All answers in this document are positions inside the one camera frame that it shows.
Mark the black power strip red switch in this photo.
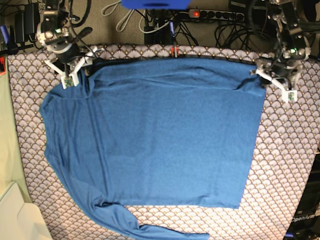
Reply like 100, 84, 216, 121
188, 9, 245, 22

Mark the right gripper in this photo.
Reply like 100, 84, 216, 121
43, 41, 96, 70

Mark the blue handled clamp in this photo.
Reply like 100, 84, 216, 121
0, 25, 19, 55

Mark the black OpenArm case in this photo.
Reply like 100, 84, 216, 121
283, 154, 320, 240

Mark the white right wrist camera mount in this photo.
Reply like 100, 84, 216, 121
44, 47, 105, 90

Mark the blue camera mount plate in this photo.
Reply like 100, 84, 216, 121
121, 0, 191, 10

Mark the blue long-sleeve T-shirt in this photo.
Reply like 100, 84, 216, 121
39, 58, 266, 240

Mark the light green cloth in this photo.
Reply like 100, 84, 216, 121
0, 71, 33, 203

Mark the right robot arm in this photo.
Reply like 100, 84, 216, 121
36, 0, 97, 76

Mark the fan-patterned tablecloth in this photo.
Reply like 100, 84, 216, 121
7, 50, 320, 240

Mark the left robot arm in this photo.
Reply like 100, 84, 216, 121
255, 0, 311, 90

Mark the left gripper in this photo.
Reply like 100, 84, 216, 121
258, 57, 302, 85

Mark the red table clamp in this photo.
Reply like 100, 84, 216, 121
170, 45, 180, 58

